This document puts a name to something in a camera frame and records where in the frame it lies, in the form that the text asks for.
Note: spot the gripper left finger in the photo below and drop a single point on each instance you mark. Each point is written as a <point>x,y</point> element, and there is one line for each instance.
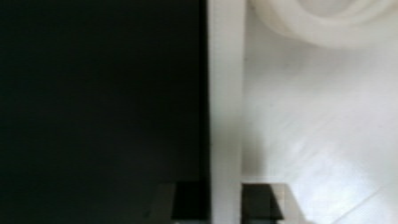
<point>181,204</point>

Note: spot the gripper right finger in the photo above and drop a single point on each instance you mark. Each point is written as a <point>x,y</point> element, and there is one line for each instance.
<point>268,204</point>

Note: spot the white square table top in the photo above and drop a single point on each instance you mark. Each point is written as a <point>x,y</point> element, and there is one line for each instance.
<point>303,108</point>

